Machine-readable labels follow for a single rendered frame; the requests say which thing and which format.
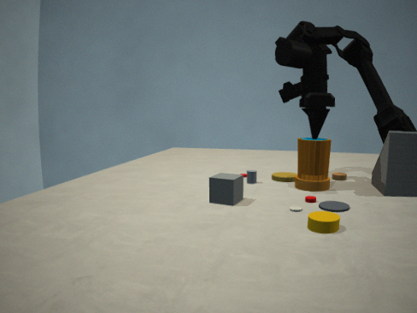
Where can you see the yellow short cylinder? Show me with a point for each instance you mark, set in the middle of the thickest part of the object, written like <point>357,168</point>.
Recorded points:
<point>323,222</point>

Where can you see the grey cylinder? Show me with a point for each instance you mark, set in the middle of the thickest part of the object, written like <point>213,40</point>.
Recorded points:
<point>251,176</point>

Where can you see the small white disc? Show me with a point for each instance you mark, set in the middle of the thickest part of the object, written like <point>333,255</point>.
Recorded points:
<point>295,209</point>

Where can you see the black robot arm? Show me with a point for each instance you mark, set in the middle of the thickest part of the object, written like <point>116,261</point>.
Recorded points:
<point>357,53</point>

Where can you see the yellow round disc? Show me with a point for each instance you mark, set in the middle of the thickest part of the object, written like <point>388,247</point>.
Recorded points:
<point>284,177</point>

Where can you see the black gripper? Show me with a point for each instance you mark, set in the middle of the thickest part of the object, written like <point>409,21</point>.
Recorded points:
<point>316,83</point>

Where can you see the grey flat disc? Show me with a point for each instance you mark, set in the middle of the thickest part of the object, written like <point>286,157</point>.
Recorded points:
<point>334,206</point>

